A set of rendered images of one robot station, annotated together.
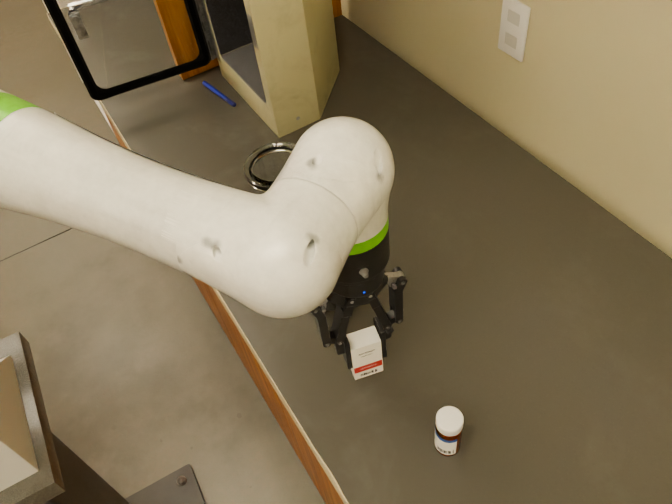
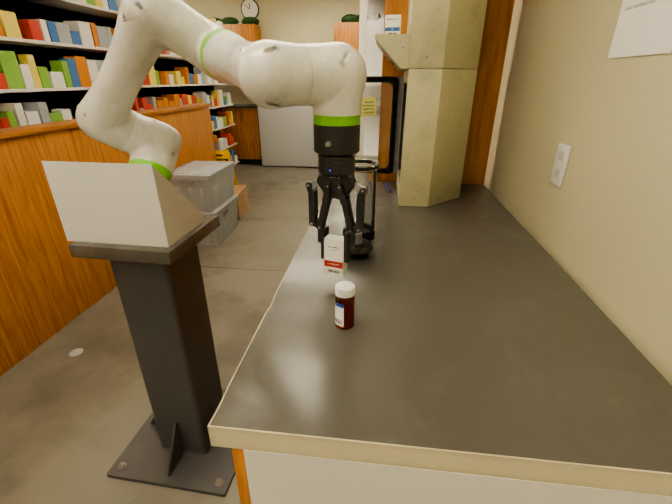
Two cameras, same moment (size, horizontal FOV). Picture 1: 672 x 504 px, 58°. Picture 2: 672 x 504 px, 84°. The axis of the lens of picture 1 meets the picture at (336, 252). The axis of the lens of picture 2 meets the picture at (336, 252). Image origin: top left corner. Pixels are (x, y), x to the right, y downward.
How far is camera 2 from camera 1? 0.63 m
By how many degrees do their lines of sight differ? 35
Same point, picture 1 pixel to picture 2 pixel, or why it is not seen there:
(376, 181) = (338, 63)
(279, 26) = (418, 136)
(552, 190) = (547, 269)
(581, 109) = (587, 214)
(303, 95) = (421, 185)
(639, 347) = (537, 352)
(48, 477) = (168, 250)
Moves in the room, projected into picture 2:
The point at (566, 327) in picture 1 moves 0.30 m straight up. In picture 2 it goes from (487, 320) to (517, 171)
